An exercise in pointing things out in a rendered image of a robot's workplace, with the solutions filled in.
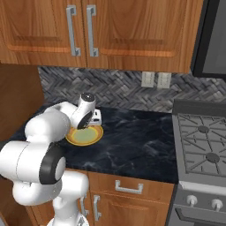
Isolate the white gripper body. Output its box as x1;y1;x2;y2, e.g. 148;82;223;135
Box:
93;108;103;126

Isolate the yellow plate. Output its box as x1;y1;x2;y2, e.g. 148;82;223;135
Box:
64;124;105;147

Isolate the tall wooden side panel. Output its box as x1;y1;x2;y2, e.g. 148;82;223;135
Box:
0;62;46;143

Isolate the wooden drawer front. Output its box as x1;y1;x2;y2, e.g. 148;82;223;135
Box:
87;171;176;205

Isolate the wooden base cupboard door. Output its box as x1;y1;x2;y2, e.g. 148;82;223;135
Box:
26;196;95;226
89;191;172;226

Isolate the grey stove with hob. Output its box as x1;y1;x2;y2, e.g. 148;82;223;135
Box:
166;98;226;226

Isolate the white stove knob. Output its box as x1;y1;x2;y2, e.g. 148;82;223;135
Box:
211;199;224;212
186;194;199;207

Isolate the black microwave oven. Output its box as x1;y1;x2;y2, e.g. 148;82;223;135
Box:
190;0;226;79

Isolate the white wall socket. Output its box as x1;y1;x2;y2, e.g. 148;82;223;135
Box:
140;71;155;89
156;72;172;90

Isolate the grey drawer handle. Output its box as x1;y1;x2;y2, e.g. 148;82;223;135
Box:
114;179;145;195

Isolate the grey cupboard door handle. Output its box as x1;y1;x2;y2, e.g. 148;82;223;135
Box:
86;4;100;58
65;4;82;57

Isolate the grey base cupboard handle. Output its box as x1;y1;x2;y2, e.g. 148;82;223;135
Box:
93;194;102;222
79;193;90;219

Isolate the wide wooden wall cupboard door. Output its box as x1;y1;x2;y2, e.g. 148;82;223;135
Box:
81;0;204;74

